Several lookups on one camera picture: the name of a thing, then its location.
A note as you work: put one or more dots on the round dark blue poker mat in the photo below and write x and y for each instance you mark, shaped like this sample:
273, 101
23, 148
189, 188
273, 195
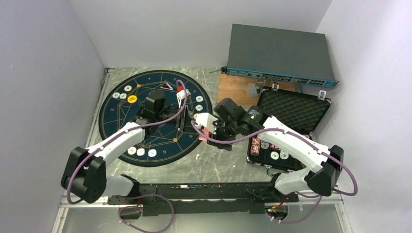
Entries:
167, 144

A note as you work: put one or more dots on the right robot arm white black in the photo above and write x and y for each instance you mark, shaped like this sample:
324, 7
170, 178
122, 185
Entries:
323, 165

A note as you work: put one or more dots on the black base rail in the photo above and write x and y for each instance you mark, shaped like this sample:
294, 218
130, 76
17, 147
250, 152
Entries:
205, 198

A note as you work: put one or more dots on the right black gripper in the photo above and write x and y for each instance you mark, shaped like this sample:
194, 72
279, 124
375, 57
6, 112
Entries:
218, 136

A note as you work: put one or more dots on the red chip roll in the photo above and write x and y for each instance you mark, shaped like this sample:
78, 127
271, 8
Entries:
255, 147

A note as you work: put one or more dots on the red playing card box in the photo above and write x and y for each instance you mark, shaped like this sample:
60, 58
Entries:
206, 133

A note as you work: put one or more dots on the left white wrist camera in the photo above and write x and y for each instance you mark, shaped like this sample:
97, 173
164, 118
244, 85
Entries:
181, 94

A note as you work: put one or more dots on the wooden board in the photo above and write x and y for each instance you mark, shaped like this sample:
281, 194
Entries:
240, 89

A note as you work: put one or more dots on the yellow round blind button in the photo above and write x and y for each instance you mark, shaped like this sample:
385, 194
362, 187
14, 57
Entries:
132, 99

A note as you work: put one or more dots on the yellow chip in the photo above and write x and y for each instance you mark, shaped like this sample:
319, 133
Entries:
132, 151

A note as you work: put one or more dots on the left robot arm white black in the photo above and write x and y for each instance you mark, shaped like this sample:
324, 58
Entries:
85, 172

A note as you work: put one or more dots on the black poker chip case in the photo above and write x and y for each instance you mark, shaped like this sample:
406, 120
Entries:
300, 112

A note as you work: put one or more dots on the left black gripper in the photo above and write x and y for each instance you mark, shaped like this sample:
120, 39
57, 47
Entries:
185, 125

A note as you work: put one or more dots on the grey network switch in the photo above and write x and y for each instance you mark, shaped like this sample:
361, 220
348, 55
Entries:
280, 55

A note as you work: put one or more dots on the triangular red black marker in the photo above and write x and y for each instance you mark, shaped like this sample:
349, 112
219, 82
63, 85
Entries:
166, 85

